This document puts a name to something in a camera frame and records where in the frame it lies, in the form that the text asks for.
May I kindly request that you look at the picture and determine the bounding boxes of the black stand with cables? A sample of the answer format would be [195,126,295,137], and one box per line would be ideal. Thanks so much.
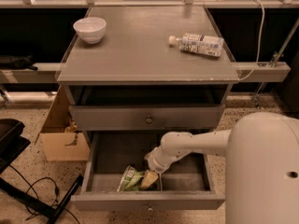
[0,119,84,224]

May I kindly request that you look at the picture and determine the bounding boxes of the cardboard box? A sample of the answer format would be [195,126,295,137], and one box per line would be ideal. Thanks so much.
[39,87,90,161]

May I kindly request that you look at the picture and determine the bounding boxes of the green jalapeno chip bag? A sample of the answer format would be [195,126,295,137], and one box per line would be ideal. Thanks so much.
[118,165,162,191]

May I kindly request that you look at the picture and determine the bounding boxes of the grey drawer cabinet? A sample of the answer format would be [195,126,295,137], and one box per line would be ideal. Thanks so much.
[55,5,240,212]

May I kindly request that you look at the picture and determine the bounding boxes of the closed grey top drawer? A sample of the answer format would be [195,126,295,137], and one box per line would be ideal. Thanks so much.
[69,105,224,131]

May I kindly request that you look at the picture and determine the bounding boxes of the black object on shelf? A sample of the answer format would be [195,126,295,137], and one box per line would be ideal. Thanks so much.
[0,55,37,71]

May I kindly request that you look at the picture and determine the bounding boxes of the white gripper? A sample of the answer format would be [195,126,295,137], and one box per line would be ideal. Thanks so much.
[140,147,175,189]

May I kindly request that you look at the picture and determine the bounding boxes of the clear plastic water bottle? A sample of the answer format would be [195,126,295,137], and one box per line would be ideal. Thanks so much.
[168,33,224,57]

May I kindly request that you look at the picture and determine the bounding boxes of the white ceramic bowl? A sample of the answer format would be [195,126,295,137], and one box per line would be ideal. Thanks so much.
[73,17,107,44]

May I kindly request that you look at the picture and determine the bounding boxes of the white cable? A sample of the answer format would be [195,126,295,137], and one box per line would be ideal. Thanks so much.
[238,0,265,82]

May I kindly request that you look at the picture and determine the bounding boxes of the open grey middle drawer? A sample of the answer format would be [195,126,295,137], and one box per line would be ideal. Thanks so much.
[71,132,225,211]

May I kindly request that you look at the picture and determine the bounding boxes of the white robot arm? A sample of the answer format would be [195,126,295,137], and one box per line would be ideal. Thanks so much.
[146,112,299,224]

